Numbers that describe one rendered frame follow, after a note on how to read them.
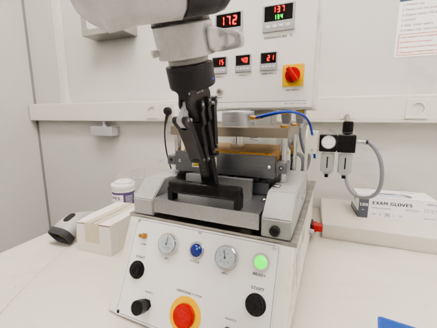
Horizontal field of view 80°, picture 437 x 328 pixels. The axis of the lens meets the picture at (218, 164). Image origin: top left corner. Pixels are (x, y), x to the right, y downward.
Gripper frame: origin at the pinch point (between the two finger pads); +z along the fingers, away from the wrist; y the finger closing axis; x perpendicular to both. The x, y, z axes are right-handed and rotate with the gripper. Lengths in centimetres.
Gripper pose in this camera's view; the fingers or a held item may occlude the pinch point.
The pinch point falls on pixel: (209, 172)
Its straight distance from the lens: 50.3
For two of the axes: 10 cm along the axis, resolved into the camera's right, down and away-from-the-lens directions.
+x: 9.2, 0.7, -4.0
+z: 1.4, 8.7, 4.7
